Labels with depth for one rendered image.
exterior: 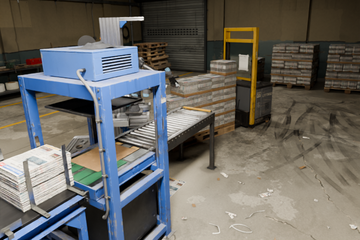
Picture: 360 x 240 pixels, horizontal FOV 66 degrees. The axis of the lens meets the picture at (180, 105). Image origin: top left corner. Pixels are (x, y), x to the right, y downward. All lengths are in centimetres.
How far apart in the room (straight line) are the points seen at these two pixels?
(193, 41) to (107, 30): 832
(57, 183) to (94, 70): 82
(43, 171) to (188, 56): 1048
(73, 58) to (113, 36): 176
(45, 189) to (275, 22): 959
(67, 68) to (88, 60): 25
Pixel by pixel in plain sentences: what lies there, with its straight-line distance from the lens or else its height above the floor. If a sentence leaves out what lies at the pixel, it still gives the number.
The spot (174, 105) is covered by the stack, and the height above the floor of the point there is 74.
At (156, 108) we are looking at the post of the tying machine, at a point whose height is 125.
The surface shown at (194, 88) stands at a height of 95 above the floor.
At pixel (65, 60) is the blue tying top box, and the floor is 168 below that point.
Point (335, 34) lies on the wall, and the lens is 1037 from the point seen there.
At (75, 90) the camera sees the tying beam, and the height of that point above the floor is 150.
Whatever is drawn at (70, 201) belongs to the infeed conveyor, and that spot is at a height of 79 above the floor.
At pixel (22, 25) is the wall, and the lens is 1009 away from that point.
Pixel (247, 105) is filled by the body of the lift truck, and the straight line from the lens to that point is 550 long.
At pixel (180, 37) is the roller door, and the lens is 1220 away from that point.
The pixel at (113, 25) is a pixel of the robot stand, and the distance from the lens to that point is 377.
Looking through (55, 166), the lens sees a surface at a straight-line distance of 209.
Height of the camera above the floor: 189
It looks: 16 degrees down
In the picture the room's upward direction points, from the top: 1 degrees counter-clockwise
